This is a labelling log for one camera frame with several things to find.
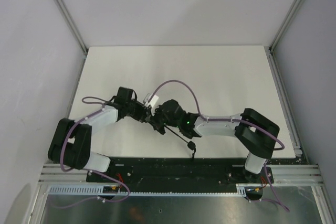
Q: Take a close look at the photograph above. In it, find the left aluminium frame post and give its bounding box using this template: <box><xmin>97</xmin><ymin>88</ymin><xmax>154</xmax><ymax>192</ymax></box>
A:
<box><xmin>54</xmin><ymin>0</ymin><xmax>88</xmax><ymax>55</ymax></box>

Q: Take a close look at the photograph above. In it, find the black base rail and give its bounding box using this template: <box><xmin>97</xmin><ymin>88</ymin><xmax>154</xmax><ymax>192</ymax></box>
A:
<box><xmin>86</xmin><ymin>157</ymin><xmax>274</xmax><ymax>193</ymax></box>

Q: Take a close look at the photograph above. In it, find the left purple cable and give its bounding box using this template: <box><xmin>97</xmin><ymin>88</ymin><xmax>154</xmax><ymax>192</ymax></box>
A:
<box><xmin>59</xmin><ymin>95</ymin><xmax>132</xmax><ymax>198</ymax></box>

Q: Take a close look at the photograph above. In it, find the purple cable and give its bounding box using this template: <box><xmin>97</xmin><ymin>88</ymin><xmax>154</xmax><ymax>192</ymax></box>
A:
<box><xmin>59</xmin><ymin>95</ymin><xmax>132</xmax><ymax>198</ymax></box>
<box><xmin>149</xmin><ymin>79</ymin><xmax>290</xmax><ymax>212</ymax></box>

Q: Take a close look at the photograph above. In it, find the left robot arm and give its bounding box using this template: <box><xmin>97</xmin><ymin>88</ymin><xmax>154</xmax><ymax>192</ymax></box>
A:
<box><xmin>48</xmin><ymin>87</ymin><xmax>159</xmax><ymax>173</ymax></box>

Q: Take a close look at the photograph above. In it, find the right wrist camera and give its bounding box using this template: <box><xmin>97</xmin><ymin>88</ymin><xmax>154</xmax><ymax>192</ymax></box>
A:
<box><xmin>143</xmin><ymin>93</ymin><xmax>160</xmax><ymax>111</ymax></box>

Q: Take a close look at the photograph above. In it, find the aluminium frame post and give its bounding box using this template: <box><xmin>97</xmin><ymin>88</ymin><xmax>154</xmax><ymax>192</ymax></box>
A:
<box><xmin>54</xmin><ymin>0</ymin><xmax>88</xmax><ymax>55</ymax></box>
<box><xmin>269</xmin><ymin>0</ymin><xmax>305</xmax><ymax>52</ymax></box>

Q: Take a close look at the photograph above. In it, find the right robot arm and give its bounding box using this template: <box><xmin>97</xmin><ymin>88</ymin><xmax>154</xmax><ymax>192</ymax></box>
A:
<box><xmin>153</xmin><ymin>100</ymin><xmax>280</xmax><ymax>183</ymax></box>

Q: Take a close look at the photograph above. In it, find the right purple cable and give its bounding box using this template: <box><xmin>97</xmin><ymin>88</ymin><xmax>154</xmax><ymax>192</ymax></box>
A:
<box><xmin>149</xmin><ymin>79</ymin><xmax>290</xmax><ymax>212</ymax></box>

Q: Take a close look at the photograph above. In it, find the grey cable duct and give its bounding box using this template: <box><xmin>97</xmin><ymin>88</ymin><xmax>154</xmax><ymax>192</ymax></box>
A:
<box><xmin>48</xmin><ymin>184</ymin><xmax>261</xmax><ymax>197</ymax></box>

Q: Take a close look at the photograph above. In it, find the black folding umbrella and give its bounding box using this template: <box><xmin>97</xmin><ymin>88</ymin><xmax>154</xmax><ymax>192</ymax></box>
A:
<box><xmin>152</xmin><ymin>123</ymin><xmax>197</xmax><ymax>160</ymax></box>

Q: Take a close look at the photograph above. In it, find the right aluminium frame post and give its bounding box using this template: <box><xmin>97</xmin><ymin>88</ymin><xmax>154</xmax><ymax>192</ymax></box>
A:
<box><xmin>269</xmin><ymin>0</ymin><xmax>305</xmax><ymax>52</ymax></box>

